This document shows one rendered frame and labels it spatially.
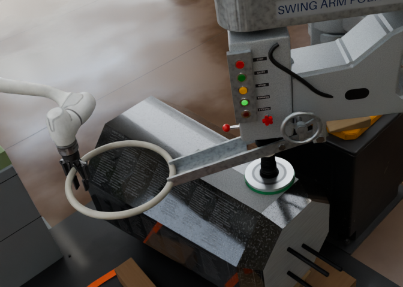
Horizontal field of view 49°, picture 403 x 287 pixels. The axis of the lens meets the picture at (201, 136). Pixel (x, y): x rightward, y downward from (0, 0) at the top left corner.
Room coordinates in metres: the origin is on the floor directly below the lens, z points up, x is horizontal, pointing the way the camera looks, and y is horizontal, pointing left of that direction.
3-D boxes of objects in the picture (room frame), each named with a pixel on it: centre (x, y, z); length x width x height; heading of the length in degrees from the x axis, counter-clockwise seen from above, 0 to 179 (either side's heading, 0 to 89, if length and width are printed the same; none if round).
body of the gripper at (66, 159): (1.60, 0.59, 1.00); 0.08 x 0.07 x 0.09; 67
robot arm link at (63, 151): (1.59, 0.58, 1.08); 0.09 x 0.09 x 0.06
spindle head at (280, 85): (1.40, -0.34, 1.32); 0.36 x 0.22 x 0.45; 82
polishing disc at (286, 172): (1.41, -0.26, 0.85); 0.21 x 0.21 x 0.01
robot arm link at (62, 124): (1.61, 0.57, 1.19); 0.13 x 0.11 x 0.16; 153
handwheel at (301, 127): (1.28, -0.36, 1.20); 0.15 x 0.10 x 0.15; 82
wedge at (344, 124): (1.72, -0.73, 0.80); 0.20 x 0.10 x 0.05; 86
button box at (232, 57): (1.31, -0.17, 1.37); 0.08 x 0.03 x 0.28; 82
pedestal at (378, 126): (1.96, -0.77, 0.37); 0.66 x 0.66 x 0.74; 35
